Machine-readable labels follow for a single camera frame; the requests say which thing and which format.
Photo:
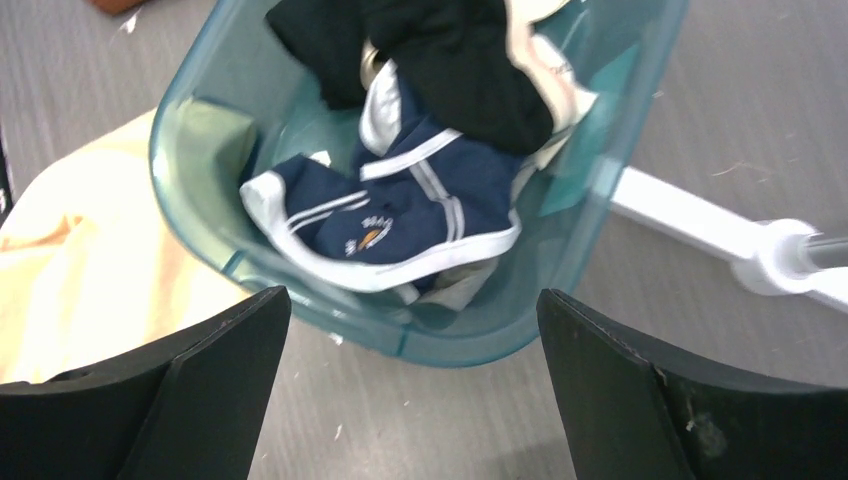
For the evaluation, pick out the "black underwear beige waistband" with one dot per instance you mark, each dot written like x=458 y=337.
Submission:
x=479 y=67

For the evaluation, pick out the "teal plastic basket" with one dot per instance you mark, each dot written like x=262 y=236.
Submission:
x=239 y=104

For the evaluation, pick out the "white clothes rack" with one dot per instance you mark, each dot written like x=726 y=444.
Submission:
x=780 y=257

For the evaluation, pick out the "beige underwear navy trim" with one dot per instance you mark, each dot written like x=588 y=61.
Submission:
x=90 y=270

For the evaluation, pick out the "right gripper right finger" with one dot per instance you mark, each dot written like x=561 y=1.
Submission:
x=636 y=407

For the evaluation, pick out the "brown towel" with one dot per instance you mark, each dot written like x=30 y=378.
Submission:
x=115 y=7

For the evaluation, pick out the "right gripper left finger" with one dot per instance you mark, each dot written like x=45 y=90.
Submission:
x=189 y=405

